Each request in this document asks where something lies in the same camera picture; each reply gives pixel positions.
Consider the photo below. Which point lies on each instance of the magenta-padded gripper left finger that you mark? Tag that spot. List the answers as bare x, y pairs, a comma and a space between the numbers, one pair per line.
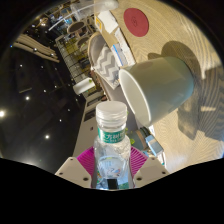
71, 171

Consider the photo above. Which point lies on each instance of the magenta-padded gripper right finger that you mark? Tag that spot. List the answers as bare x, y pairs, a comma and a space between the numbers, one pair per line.
151, 170

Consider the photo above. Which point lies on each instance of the clear plastic water bottle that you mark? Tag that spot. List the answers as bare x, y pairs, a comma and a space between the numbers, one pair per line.
111, 116

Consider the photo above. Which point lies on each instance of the pale green ceramic mug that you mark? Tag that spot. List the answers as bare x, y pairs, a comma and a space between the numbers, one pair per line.
163, 86

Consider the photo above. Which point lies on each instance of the group of ceiling lights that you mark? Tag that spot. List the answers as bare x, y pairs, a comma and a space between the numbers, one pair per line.
26, 98

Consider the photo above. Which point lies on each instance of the grey zigzag cushion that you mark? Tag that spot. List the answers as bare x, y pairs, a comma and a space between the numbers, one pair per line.
107, 66

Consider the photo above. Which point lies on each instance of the group of dining chairs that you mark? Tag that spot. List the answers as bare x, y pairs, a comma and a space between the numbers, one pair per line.
78, 33

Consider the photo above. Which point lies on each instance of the flat round red coaster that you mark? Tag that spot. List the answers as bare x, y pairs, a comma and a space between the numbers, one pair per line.
136, 22

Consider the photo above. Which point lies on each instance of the white drinking straw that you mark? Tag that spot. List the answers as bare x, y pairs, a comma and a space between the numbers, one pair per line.
71, 16

